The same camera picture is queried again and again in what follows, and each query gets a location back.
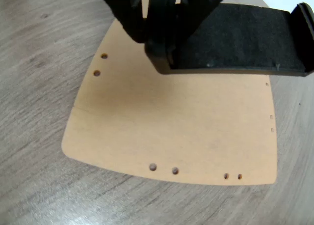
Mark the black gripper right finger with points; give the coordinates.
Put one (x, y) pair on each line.
(201, 6)

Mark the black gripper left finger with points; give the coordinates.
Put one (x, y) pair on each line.
(127, 11)

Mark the black block with raised ends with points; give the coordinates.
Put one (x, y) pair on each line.
(240, 38)

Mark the tan square board with holes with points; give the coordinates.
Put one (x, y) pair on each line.
(171, 126)

